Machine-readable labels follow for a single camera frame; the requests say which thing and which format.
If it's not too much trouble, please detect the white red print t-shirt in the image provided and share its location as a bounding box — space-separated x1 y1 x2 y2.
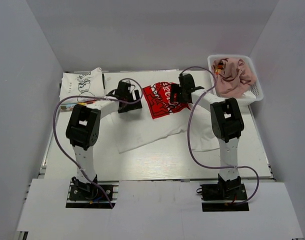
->
107 81 219 153

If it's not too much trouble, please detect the pink t-shirt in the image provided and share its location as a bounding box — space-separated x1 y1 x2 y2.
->
211 57 257 99

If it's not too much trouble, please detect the plain white t-shirt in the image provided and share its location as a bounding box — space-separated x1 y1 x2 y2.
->
242 90 257 99

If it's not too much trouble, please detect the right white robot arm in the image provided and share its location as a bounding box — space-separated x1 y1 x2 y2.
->
170 73 245 200

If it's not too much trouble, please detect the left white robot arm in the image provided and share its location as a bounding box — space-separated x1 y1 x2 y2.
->
65 78 143 200

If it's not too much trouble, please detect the folded white cartoon t-shirt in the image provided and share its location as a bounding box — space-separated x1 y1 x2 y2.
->
59 67 105 103

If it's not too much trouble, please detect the folded colourful cartoon t-shirt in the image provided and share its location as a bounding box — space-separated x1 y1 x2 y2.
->
59 100 96 112

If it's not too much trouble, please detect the white plastic basket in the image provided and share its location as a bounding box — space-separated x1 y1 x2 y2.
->
207 54 264 106

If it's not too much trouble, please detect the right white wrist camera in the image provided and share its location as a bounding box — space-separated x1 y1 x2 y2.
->
178 73 187 78

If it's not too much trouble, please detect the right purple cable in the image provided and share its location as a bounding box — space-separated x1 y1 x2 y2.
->
179 65 260 206

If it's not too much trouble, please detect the purple cable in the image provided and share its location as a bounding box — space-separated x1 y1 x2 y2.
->
53 78 144 209
179 65 260 206

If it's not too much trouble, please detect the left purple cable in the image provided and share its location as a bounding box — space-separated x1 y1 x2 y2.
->
53 78 144 209

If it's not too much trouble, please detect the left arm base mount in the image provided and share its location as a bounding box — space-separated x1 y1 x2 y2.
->
65 182 119 209

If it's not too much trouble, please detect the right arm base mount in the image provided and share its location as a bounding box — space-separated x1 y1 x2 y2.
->
196 184 250 213

